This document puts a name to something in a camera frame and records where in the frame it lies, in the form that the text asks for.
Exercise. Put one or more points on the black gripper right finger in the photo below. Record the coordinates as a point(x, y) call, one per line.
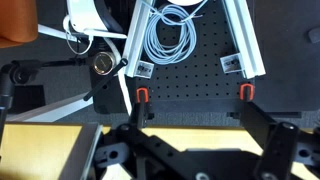
point(283, 143)

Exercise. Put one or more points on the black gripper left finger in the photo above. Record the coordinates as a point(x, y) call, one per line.
point(143, 157)

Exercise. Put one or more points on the right orange black clamp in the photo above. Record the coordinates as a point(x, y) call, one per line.
point(246, 92)

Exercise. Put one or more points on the orange black clamp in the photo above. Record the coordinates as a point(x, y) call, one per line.
point(141, 112)
point(246, 92)

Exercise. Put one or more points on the left orange black clamp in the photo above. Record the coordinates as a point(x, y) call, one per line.
point(141, 112)

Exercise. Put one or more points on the orange chair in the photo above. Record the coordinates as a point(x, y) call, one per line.
point(18, 22)

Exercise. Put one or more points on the right aluminium rail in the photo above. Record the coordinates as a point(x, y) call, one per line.
point(243, 33)

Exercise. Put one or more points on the aluminium rail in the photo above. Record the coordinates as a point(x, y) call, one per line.
point(243, 33)
point(134, 43)

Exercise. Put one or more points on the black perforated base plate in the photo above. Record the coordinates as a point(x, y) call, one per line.
point(199, 83)

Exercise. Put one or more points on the left aluminium rail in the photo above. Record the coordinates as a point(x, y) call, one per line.
point(134, 43)

